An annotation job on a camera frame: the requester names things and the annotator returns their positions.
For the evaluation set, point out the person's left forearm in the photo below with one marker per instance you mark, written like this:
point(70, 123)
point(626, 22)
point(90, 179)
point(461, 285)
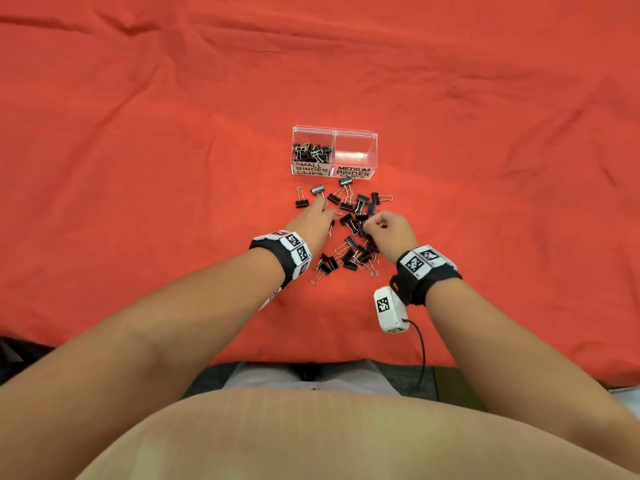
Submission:
point(150, 344)

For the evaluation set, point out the grey trousers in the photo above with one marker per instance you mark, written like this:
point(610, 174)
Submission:
point(345, 377)

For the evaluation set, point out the red table cloth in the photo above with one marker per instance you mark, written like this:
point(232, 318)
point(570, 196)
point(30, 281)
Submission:
point(150, 144)

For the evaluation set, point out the person's right hand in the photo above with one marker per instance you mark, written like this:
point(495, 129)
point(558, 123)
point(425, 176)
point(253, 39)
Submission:
point(394, 233)

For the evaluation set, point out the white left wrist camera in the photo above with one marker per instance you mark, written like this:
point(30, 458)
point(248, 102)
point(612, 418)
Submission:
point(270, 298)

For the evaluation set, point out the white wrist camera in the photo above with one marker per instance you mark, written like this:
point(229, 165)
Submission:
point(270, 298)
point(390, 307)

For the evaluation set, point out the scattered black binder clips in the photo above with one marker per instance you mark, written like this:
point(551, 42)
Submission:
point(356, 204)

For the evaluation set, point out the person's right fingers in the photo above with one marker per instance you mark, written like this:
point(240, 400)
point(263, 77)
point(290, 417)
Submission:
point(374, 222)

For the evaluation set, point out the heap of small binder clips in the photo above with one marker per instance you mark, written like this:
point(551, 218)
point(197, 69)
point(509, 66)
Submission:
point(312, 153)

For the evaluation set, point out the wrist band with markers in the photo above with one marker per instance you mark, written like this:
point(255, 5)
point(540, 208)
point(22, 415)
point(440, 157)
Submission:
point(422, 272)
point(287, 249)

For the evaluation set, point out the left wrist band with markers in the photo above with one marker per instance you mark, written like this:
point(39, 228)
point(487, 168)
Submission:
point(287, 249)

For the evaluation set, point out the clear two-compartment plastic box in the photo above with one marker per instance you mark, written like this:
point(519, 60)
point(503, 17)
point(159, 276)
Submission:
point(356, 153)

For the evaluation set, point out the person's left fingers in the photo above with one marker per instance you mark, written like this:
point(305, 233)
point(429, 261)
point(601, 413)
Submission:
point(324, 212)

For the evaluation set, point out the person's right forearm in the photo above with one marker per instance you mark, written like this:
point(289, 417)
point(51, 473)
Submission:
point(525, 364)

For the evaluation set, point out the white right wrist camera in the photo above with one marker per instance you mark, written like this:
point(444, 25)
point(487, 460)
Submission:
point(390, 307)

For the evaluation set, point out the beige shirt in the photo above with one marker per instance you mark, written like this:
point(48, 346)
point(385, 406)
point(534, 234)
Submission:
point(325, 439)

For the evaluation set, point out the right wrist band with markers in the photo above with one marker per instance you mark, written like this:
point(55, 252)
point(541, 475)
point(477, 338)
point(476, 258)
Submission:
point(422, 272)

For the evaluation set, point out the person's left hand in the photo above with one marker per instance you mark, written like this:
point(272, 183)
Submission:
point(311, 228)

